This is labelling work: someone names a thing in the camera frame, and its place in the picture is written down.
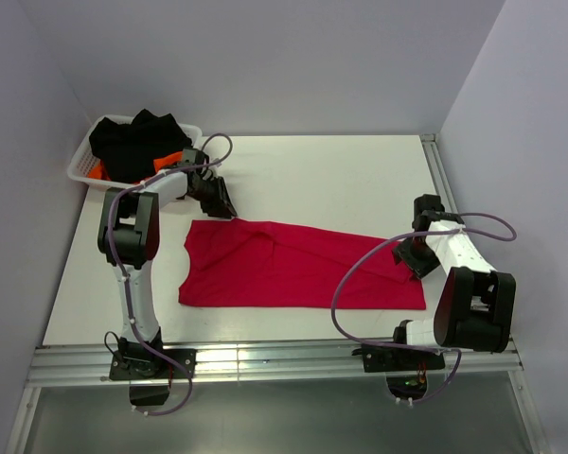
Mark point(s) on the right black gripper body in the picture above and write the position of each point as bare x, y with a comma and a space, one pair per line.
418, 257

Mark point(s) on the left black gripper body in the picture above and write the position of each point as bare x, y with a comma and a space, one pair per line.
211, 196

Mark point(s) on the red t shirt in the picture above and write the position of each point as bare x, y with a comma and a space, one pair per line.
241, 263

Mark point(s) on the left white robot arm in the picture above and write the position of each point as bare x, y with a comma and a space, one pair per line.
129, 238

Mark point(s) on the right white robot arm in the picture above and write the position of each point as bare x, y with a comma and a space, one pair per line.
475, 307

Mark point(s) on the black t shirt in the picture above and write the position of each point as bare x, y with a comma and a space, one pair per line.
128, 150

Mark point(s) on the orange t shirt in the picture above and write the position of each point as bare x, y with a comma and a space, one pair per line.
99, 171

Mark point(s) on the white plastic basket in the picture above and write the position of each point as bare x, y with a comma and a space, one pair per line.
84, 161

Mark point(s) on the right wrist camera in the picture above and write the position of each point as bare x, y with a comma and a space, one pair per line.
428, 209

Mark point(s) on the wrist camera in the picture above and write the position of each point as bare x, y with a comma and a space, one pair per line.
197, 159
428, 209

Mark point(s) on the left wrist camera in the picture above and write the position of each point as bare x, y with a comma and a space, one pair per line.
197, 159

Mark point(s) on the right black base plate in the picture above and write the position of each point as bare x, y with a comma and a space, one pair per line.
378, 359

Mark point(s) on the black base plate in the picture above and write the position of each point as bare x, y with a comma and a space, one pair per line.
127, 369
378, 359

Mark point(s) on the front aluminium rail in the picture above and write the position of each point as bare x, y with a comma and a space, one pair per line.
89, 365

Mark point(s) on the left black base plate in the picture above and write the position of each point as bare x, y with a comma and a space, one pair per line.
127, 369

